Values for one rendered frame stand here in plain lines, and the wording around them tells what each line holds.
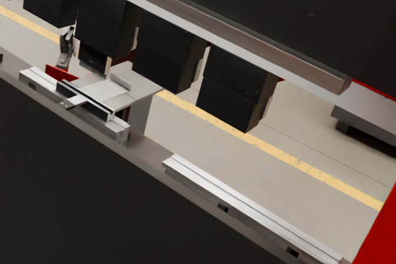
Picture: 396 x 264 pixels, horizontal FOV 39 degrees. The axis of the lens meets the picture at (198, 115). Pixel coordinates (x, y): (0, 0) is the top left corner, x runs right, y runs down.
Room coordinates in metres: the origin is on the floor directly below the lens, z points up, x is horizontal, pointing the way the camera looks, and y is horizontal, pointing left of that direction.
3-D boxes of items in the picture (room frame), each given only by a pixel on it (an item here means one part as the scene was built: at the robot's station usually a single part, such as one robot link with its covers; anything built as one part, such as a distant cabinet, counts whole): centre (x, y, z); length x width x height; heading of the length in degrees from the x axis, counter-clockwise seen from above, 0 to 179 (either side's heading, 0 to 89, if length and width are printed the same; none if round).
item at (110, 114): (1.34, 0.32, 0.99); 0.20 x 0.03 x 0.03; 64
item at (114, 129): (1.36, 0.36, 0.92); 0.39 x 0.06 x 0.10; 64
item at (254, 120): (1.15, -0.07, 1.26); 0.15 x 0.09 x 0.17; 64
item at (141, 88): (1.47, 0.25, 1.00); 0.26 x 0.18 x 0.01; 154
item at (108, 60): (1.34, 0.31, 1.13); 0.10 x 0.02 x 0.10; 64
